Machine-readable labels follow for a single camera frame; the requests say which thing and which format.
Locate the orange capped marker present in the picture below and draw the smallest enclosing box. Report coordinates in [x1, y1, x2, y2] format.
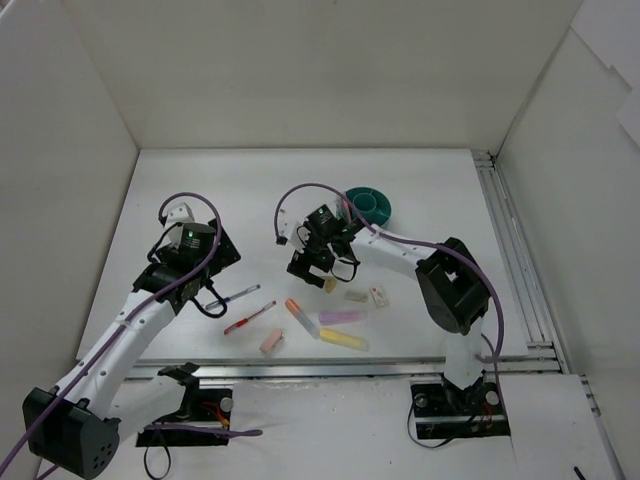
[285, 298, 320, 339]

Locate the blue ballpoint pen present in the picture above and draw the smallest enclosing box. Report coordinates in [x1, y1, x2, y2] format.
[204, 284, 261, 311]

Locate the red ballpoint pen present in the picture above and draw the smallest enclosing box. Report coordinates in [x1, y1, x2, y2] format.
[223, 300, 277, 336]

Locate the orange slim highlighter pen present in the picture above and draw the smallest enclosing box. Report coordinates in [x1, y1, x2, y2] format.
[341, 199, 351, 221]

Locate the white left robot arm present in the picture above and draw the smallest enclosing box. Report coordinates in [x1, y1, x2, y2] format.
[22, 219, 240, 479]

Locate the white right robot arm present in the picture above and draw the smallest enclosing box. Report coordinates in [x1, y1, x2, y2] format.
[276, 205, 490, 412]

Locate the teal round desk organizer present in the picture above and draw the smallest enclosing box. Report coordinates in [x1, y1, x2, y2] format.
[344, 186, 392, 228]

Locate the grey white eraser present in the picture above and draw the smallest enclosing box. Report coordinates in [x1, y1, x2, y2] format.
[344, 290, 368, 303]

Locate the pink highlighter block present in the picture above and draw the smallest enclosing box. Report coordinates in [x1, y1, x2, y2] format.
[318, 310, 368, 326]

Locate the white red printed eraser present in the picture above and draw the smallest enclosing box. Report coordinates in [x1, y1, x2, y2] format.
[370, 286, 390, 308]

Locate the yellow highlighter block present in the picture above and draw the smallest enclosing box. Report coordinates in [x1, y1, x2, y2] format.
[319, 328, 369, 352]

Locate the pink eraser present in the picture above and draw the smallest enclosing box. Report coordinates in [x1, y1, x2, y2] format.
[259, 329, 284, 356]

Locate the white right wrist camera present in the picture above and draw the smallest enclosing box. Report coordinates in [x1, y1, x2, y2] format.
[278, 209, 301, 250]

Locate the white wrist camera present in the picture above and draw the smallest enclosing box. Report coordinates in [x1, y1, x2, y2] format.
[278, 209, 301, 250]
[163, 202, 194, 226]

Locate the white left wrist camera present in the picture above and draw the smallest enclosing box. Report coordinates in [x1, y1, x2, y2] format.
[163, 202, 194, 226]

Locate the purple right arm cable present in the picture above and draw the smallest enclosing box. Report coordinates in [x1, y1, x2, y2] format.
[274, 182, 506, 366]

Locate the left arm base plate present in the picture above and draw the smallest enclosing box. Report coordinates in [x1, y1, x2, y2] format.
[135, 388, 233, 448]

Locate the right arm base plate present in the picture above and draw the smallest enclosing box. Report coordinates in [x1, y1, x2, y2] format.
[407, 379, 511, 449]

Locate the aluminium rail frame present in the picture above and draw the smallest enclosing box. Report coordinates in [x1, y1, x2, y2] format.
[74, 147, 571, 386]

